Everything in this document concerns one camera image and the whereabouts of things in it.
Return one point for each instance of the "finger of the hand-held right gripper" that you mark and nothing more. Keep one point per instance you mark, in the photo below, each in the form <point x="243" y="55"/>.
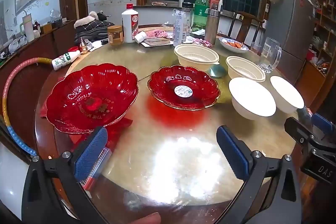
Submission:
<point x="323" y="125"/>
<point x="304" y="115"/>

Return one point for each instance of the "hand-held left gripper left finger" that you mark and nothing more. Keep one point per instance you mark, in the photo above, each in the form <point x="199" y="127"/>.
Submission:
<point x="90" y="153"/>

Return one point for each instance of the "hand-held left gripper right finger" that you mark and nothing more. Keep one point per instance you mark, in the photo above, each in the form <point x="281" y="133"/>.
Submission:
<point x="232" y="153"/>

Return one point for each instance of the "white foam bowl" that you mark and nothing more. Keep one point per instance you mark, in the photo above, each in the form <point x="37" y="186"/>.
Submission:
<point x="286" y="95"/>
<point x="249" y="98"/>

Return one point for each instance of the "large red glass plate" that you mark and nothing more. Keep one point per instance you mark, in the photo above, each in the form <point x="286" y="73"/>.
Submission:
<point x="92" y="98"/>

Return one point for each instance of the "beige plastic bowl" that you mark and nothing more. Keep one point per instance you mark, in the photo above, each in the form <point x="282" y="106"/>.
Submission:
<point x="244" y="67"/>
<point x="195" y="56"/>

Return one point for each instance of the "small red plate with sticker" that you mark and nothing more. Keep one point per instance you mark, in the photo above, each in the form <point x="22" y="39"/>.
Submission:
<point x="168" y="90"/>

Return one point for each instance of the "person's left hand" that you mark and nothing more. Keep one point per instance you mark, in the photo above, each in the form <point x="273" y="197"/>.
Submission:
<point x="151" y="218"/>

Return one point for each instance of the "clear glass mug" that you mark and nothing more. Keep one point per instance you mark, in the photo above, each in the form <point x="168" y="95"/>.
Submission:
<point x="267" y="56"/>

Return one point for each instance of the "round metal turntable hub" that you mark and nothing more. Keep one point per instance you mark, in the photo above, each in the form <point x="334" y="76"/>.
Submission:
<point x="216" y="72"/>

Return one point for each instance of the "small drinking glass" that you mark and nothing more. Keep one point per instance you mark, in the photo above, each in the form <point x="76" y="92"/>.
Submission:
<point x="256" y="48"/>

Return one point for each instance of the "grey fridge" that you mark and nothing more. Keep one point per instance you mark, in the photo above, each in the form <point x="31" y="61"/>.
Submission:
<point x="291" y="29"/>

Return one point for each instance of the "wooden shelf unit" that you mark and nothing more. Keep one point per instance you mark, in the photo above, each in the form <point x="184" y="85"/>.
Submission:
<point x="328" y="29"/>

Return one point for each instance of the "small white milk bottle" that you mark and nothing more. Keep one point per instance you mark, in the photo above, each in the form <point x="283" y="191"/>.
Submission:
<point x="64" y="60"/>

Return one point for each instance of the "blue and white dish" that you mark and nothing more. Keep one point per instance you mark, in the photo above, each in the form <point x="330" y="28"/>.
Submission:
<point x="232" y="49"/>

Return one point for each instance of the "orange fried food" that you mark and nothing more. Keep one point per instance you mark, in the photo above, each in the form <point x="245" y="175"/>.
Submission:
<point x="233" y="43"/>

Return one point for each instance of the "small gold ornament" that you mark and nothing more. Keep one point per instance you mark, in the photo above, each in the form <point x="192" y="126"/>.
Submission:
<point x="83" y="47"/>

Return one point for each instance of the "dark wooden chair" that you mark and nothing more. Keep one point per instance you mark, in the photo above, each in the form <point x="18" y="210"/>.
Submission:
<point x="244" y="27"/>

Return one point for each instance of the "multicoloured hoop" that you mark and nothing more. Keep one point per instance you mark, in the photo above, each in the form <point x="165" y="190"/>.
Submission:
<point x="15" y="74"/>

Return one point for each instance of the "pink flower key charm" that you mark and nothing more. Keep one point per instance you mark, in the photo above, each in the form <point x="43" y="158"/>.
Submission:
<point x="203" y="43"/>

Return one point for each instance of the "dark wooden sideboard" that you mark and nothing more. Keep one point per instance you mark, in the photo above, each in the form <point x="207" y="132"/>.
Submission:
<point x="60" y="36"/>

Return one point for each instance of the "brown peanut butter jar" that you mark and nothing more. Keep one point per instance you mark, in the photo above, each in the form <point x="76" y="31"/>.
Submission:
<point x="115" y="35"/>

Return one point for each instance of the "steel thermos flask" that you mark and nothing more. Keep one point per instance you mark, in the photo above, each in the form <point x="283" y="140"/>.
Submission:
<point x="211" y="29"/>

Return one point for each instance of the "white paper sheet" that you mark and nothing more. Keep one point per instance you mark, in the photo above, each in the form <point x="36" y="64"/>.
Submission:
<point x="197" y="32"/>

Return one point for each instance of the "grey book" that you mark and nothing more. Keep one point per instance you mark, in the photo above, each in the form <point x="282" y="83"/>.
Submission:
<point x="157" y="41"/>

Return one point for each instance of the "white plastic bag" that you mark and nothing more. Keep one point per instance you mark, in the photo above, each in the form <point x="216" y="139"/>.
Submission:
<point x="18" y="44"/>

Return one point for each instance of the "white liquor bottle red cap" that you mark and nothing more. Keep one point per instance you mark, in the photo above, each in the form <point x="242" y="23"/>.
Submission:
<point x="130" y="27"/>

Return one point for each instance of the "clear jar with black lid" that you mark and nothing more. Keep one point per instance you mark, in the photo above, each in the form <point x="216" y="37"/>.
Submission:
<point x="181" y="27"/>

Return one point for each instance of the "pink cloth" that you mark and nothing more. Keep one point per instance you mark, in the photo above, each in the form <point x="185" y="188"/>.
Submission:
<point x="157" y="33"/>

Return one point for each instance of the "white spray bottle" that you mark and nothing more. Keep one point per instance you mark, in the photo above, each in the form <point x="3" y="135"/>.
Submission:
<point x="220" y="5"/>

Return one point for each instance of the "cream tumbler with green lid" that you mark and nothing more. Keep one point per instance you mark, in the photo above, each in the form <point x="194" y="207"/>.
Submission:
<point x="27" y="28"/>

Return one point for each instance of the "green plastic bottle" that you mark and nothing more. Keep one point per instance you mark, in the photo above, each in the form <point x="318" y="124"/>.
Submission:
<point x="200" y="11"/>

